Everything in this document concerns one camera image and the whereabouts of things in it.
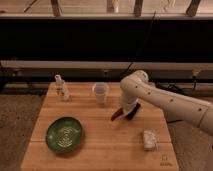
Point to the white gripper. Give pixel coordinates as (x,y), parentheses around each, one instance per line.
(127,108)

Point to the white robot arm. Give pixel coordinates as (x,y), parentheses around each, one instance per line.
(197,112)

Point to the green ceramic plate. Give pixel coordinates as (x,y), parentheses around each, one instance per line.
(64,135)

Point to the black smartphone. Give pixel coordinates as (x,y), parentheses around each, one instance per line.
(133,112)

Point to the small clear spray bottle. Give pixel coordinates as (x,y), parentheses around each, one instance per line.
(61,88)

